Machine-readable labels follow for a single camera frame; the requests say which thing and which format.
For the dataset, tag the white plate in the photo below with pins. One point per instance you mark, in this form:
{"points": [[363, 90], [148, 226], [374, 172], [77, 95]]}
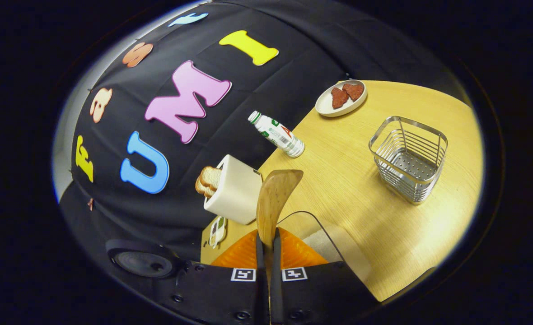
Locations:
{"points": [[327, 108]]}

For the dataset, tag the dark rice cooker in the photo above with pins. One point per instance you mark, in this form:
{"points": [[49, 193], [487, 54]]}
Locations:
{"points": [[142, 262]]}

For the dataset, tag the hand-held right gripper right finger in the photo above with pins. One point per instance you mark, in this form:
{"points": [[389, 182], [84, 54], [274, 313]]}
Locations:
{"points": [[316, 293]]}

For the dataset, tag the wooden spoon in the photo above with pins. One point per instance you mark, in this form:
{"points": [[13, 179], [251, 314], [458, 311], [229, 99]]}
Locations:
{"points": [[273, 198]]}

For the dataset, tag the white drink bottle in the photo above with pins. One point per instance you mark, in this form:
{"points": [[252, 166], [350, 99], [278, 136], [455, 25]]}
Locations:
{"points": [[278, 134]]}

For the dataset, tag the clear box of rice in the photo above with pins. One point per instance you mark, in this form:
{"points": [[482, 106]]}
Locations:
{"points": [[325, 243]]}

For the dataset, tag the black backdrop cloth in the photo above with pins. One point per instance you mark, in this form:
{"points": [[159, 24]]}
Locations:
{"points": [[230, 135]]}

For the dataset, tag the divided condiment tray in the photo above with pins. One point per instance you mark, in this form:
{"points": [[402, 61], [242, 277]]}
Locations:
{"points": [[217, 232]]}

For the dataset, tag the white toaster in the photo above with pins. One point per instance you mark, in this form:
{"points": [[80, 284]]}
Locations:
{"points": [[235, 192]]}

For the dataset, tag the red meat slice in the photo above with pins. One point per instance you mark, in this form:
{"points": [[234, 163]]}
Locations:
{"points": [[354, 91], [338, 98]]}

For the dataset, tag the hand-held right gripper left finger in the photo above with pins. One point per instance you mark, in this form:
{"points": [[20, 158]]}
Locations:
{"points": [[221, 293]]}

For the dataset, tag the pink cloth clip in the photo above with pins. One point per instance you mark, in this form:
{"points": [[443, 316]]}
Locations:
{"points": [[91, 204]]}

